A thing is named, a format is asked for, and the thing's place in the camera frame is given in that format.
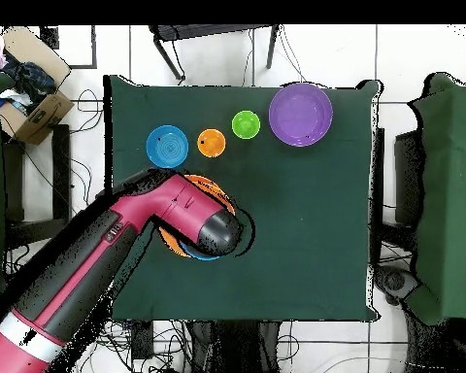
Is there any black metal chair frame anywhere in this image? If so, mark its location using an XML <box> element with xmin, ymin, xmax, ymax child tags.
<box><xmin>148</xmin><ymin>23</ymin><xmax>280</xmax><ymax>82</ymax></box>

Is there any black equipment case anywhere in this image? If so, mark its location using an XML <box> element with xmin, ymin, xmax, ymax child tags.
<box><xmin>393</xmin><ymin>129</ymin><xmax>426</xmax><ymax>228</ymax></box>

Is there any cardboard box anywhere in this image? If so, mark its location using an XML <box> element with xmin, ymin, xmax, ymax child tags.
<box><xmin>0</xmin><ymin>25</ymin><xmax>76</xmax><ymax>146</ymax></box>

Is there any large purple bowl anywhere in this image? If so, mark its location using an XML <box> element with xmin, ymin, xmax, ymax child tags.
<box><xmin>268</xmin><ymin>82</ymin><xmax>334</xmax><ymax>148</ymax></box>

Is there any tangle of black cables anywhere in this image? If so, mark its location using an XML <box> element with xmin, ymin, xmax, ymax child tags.
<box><xmin>22</xmin><ymin>87</ymin><xmax>187</xmax><ymax>373</ymax></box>

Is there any large blue bowl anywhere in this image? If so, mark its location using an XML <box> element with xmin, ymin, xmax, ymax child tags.
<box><xmin>178</xmin><ymin>242</ymin><xmax>223</xmax><ymax>262</ymax></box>

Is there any black bench frame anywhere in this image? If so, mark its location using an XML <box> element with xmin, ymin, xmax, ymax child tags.
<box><xmin>1</xmin><ymin>123</ymin><xmax>74</xmax><ymax>250</ymax></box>

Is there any black pedestal foot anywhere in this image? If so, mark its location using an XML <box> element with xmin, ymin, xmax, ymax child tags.
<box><xmin>374</xmin><ymin>264</ymin><xmax>421</xmax><ymax>306</ymax></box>

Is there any orange cup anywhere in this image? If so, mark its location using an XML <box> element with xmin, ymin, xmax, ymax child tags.
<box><xmin>196</xmin><ymin>128</ymin><xmax>227</xmax><ymax>159</ymax></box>

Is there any green cup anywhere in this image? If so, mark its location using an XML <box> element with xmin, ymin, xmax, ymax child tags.
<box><xmin>231</xmin><ymin>110</ymin><xmax>262</xmax><ymax>140</ymax></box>

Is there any dark blue cloth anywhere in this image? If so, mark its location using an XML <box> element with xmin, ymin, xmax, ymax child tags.
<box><xmin>1</xmin><ymin>53</ymin><xmax>57</xmax><ymax>106</ymax></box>

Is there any black square floor frame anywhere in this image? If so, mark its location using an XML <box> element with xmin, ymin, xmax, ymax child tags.
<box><xmin>39</xmin><ymin>24</ymin><xmax>98</xmax><ymax>70</ymax></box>

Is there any blue ribbed-bottom bowl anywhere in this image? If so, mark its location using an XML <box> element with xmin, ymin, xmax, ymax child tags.
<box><xmin>145</xmin><ymin>124</ymin><xmax>190</xmax><ymax>169</ymax></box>

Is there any dark green tablecloth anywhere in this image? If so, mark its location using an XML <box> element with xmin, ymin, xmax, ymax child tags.
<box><xmin>102</xmin><ymin>74</ymin><xmax>383</xmax><ymax>323</ymax></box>

